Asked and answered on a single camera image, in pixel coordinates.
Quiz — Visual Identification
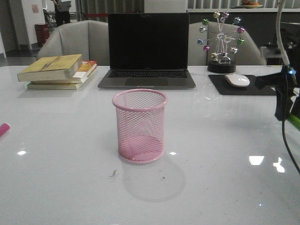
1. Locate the red barrier tape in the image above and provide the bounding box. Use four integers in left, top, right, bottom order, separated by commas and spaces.
85, 13, 109, 17

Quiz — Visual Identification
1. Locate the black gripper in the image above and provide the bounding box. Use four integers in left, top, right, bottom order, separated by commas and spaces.
255, 22, 300, 121

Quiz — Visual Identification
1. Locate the ferris wheel desk ornament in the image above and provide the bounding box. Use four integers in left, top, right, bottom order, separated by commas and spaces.
197, 11, 246, 74

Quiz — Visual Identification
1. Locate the white filing cabinet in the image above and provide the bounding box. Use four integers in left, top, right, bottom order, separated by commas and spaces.
144, 0, 188, 13

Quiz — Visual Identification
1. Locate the black mouse pad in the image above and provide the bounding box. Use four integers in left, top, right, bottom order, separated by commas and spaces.
209, 74, 276, 96

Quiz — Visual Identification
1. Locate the orange cover book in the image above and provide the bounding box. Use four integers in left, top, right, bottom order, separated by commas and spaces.
32, 60, 97, 84

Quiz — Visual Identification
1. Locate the bottom cream book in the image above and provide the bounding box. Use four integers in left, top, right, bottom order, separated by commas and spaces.
27, 70, 98, 90

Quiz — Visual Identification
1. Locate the yellow top book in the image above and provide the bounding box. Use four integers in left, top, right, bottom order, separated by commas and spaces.
17, 54, 82, 82

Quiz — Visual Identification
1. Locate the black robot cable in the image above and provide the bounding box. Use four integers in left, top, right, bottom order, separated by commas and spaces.
281, 67, 300, 175

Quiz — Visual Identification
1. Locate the red bin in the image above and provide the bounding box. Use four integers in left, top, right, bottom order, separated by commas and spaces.
35, 24, 50, 47

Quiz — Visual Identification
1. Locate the pink red marker pen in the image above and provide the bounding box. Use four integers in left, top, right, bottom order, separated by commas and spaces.
0, 123, 10, 136

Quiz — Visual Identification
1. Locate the person in background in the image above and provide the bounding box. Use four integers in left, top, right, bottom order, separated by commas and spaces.
53, 0, 71, 27

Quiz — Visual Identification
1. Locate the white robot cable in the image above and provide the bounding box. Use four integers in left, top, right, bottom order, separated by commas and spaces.
276, 0, 290, 65

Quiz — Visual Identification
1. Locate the white computer mouse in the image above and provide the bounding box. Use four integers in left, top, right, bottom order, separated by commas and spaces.
225, 74, 250, 87

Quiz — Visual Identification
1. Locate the grey armchair behind laptop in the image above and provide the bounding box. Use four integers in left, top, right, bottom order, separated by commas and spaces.
37, 20, 110, 66

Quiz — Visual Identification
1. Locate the green marker pen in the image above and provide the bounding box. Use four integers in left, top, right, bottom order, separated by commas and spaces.
288, 114, 300, 131

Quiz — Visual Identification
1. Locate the dark counter cabinet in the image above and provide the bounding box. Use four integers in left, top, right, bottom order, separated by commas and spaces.
187, 8, 300, 57

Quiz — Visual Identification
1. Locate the grey armchair behind ornament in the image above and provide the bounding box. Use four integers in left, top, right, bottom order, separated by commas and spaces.
188, 21, 266, 66

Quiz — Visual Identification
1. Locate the grey open laptop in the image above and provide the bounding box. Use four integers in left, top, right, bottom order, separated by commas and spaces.
98, 13, 195, 90

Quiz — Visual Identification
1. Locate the pink mesh pen holder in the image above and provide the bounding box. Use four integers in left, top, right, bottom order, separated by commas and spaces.
112, 89, 167, 164

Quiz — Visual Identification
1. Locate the fruit bowl on counter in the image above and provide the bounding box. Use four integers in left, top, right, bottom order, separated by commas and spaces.
241, 0, 262, 8

